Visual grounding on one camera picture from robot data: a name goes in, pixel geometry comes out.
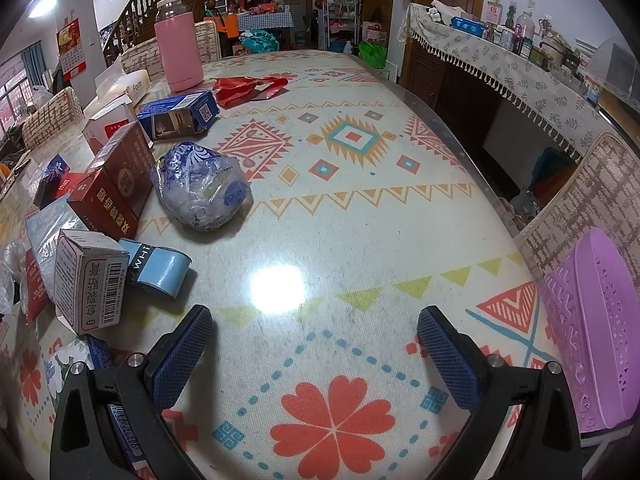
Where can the teal curtain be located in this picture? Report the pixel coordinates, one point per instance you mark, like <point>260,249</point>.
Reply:
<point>35,65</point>

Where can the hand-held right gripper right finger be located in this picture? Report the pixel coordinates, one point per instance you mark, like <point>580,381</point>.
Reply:
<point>447,360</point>

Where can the chair with patterned cover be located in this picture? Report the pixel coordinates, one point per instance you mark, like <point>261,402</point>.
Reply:
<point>50,117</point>
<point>590,200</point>
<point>142,57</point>
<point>207,40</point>

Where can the white red box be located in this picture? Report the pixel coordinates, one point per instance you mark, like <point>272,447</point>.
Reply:
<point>107,120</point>

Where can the leaf print tasselled runner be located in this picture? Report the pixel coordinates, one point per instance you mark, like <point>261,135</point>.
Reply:
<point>500,60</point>

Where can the dark red box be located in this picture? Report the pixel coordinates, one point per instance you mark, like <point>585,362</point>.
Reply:
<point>115,185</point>

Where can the purple plastic basket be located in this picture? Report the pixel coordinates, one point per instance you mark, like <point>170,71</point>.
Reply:
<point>600,335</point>

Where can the red wrapper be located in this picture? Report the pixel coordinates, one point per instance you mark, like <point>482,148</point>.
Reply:
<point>235,91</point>

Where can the blue tissue packet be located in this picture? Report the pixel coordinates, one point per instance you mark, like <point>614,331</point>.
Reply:
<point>467,25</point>

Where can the mesh food cover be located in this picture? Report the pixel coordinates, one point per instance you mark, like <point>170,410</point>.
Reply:
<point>610,70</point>

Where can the white barcode box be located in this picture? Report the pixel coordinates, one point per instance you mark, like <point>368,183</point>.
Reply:
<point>85,280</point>

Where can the red wall calendar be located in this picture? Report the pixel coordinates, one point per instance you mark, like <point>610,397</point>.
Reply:
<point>72,47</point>

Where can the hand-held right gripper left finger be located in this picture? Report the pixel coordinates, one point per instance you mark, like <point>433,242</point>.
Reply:
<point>180,360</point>

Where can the checkered cloth table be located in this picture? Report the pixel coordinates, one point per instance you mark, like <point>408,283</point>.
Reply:
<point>265,21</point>

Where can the white printed packet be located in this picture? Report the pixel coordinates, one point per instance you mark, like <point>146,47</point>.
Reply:
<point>60,365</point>

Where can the ceiling light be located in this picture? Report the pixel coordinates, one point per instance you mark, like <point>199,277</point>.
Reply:
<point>41,7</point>

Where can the blue white box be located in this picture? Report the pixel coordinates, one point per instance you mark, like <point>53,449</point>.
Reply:
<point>100,352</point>

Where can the blue plastic bag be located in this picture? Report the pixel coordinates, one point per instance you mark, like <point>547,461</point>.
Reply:
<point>200,190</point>

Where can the clear plastic bottle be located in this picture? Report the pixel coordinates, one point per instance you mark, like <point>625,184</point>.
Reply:
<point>525,32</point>

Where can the clear plastic bag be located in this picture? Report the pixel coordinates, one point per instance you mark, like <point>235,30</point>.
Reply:
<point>12,275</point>

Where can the red blue packet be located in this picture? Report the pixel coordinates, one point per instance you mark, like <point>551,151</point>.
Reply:
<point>55,180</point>

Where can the pink bottle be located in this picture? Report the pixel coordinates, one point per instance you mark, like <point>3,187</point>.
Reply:
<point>177,50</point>

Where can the white rack shelf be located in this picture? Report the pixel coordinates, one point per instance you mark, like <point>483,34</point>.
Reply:
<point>340,25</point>

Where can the white tissue box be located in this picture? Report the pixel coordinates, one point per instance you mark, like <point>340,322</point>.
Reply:
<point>132,85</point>

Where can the orange bag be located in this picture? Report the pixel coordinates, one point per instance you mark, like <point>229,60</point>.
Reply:
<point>226,26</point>

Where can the silver red packet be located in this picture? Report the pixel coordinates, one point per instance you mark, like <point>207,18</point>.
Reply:
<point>47,240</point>

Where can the green bag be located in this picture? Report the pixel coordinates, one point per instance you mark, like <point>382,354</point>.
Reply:
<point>372,55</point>

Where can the patterned tablecloth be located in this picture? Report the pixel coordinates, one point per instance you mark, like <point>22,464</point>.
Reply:
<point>350,200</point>

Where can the wooden staircase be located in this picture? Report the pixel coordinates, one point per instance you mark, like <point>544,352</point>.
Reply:
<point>135,10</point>

